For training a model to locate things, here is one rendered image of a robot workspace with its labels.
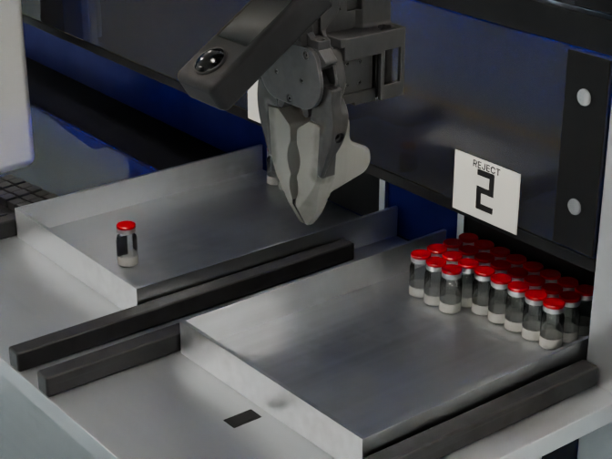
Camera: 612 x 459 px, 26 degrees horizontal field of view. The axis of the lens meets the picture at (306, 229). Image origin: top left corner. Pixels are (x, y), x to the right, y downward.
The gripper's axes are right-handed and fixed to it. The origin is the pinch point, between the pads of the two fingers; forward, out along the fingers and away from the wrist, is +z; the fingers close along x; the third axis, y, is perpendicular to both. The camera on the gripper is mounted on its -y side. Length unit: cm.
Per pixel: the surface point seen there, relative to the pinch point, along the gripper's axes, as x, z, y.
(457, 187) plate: 10.7, 8.2, 27.5
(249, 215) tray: 43, 21, 26
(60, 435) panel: 102, 82, 28
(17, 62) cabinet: 92, 14, 21
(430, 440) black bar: -7.7, 19.6, 7.4
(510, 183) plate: 4.0, 5.8, 27.5
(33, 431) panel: 112, 86, 28
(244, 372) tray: 9.8, 19.1, 1.5
